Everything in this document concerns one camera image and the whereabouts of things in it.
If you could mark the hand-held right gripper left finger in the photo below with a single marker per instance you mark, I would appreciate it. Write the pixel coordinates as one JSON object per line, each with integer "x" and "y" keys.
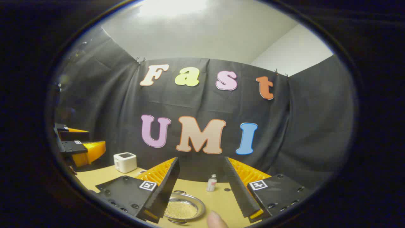
{"x": 169, "y": 186}

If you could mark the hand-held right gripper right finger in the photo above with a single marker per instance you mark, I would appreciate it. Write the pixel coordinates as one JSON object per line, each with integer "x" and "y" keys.
{"x": 237, "y": 186}

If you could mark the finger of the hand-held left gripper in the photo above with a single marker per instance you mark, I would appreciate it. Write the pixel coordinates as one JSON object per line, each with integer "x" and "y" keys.
{"x": 73, "y": 147}
{"x": 72, "y": 136}

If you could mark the large pile of yellow soybeans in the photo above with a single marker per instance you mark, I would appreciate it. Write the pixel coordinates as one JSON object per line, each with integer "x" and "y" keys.
{"x": 182, "y": 209}

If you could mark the stainless steel pot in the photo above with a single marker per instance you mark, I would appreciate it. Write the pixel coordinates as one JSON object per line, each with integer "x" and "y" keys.
{"x": 196, "y": 202}

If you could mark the small white plastic bottle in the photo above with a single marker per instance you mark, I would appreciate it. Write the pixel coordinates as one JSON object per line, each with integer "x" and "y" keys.
{"x": 211, "y": 184}

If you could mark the white toaster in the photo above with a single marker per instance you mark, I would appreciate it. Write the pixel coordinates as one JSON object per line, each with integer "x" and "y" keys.
{"x": 125, "y": 163}

